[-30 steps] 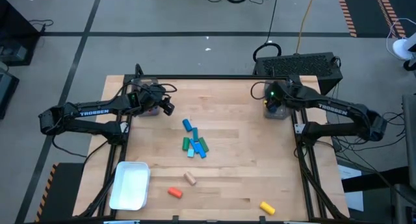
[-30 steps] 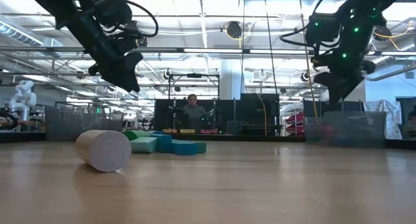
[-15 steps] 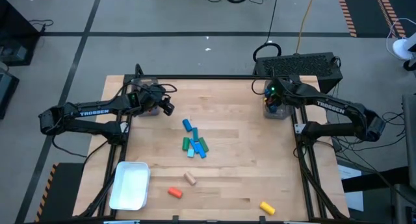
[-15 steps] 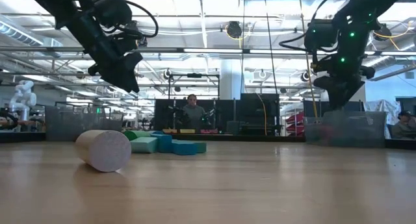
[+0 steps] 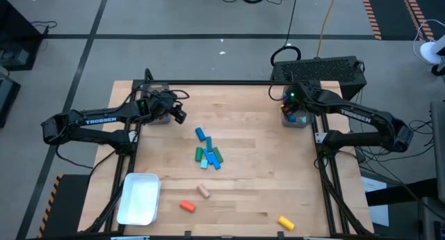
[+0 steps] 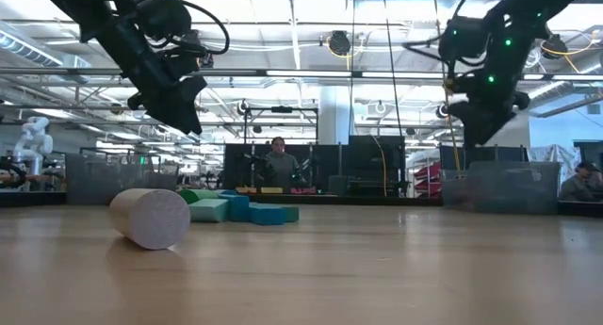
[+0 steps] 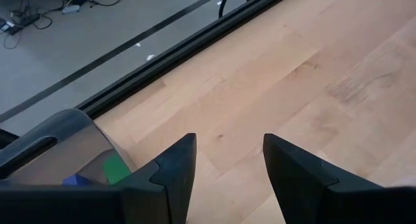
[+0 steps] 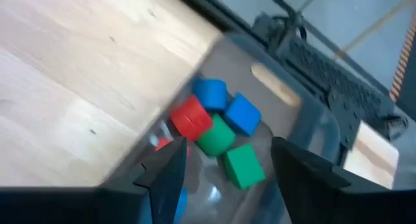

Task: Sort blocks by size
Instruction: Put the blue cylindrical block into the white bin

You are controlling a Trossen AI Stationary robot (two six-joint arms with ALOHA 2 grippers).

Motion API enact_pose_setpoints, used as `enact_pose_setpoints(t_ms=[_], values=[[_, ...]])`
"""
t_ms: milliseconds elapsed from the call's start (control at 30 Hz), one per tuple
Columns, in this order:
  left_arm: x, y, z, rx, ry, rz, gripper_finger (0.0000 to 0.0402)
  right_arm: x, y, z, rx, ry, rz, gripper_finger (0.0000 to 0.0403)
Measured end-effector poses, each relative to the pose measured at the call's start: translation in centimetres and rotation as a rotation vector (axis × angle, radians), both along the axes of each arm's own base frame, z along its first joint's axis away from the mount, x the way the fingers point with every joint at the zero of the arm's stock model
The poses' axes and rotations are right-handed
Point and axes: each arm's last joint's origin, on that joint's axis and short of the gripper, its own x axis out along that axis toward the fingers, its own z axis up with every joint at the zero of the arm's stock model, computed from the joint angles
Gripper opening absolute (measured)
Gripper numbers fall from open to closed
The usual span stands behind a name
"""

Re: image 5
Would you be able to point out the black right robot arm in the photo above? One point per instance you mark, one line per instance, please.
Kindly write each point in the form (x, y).
(361, 116)

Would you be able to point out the black cabinet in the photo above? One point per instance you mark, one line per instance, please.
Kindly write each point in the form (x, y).
(15, 28)

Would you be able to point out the white plastic tray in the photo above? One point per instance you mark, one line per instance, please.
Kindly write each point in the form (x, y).
(139, 198)

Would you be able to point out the black equipment box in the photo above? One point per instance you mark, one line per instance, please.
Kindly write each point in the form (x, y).
(7, 94)

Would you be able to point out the red small block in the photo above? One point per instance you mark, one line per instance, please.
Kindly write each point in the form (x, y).
(286, 110)

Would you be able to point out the red-orange cylinder block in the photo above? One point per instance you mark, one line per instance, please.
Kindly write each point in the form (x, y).
(187, 206)

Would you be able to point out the white paper sheet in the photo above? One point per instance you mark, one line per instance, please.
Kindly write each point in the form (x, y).
(377, 212)

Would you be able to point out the blue long block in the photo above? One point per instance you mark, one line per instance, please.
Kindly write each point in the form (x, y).
(207, 154)
(215, 162)

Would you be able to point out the black perforated computer case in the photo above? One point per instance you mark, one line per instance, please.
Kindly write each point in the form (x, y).
(320, 69)

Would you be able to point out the blue small block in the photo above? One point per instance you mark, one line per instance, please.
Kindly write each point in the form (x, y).
(292, 118)

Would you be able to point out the cyan small block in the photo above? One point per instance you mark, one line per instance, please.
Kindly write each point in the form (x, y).
(204, 164)
(303, 119)

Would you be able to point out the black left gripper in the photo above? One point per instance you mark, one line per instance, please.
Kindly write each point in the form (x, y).
(163, 102)

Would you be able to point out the black floor beam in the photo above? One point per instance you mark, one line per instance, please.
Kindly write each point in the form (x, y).
(400, 195)

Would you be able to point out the green long block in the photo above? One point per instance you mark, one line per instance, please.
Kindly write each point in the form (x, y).
(218, 155)

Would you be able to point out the grey cabinet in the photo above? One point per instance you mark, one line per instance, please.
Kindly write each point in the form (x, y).
(438, 146)

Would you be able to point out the yellow cylinder block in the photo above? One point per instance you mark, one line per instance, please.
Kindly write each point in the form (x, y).
(285, 223)

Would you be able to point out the dark mat orange striped edges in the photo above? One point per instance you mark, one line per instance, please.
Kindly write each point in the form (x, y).
(389, 10)

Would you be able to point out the natural wood cylinder block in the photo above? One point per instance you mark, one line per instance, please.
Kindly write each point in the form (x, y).
(203, 191)

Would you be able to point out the black mat yellow striped edge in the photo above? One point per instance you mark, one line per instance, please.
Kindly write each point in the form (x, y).
(67, 205)

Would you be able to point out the black aluminium table frame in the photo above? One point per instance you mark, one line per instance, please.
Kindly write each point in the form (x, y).
(226, 82)

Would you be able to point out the grey translucent bin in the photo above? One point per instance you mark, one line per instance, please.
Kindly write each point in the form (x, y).
(300, 124)
(161, 121)

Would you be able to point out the white round device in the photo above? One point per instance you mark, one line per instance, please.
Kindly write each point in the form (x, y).
(429, 52)

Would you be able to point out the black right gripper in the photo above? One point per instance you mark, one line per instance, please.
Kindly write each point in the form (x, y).
(299, 99)

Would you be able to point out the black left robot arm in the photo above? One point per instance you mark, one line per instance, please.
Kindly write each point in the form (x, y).
(101, 121)

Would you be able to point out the teal long block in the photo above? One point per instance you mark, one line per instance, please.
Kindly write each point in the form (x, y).
(209, 144)

